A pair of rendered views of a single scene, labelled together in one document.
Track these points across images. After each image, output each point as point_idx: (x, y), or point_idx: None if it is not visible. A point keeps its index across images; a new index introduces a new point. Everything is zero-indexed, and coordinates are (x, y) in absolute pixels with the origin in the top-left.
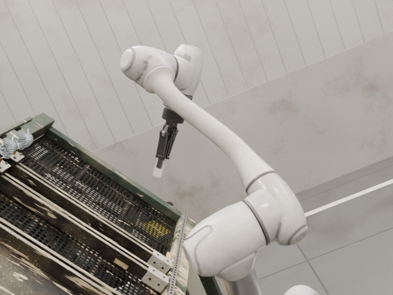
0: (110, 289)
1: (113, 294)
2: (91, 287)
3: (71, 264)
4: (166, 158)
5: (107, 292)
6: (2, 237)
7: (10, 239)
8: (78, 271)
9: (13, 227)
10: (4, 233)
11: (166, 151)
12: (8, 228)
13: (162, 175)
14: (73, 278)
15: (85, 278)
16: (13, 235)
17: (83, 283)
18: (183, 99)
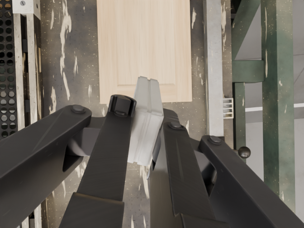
0: (20, 60)
1: (28, 54)
2: (37, 86)
3: (22, 127)
4: (132, 111)
5: (32, 63)
6: (45, 221)
7: (44, 212)
8: (25, 113)
9: (27, 223)
10: (43, 224)
11: (166, 147)
12: (32, 226)
13: (141, 78)
14: (39, 113)
15: (32, 100)
16: (41, 216)
17: (38, 98)
18: None
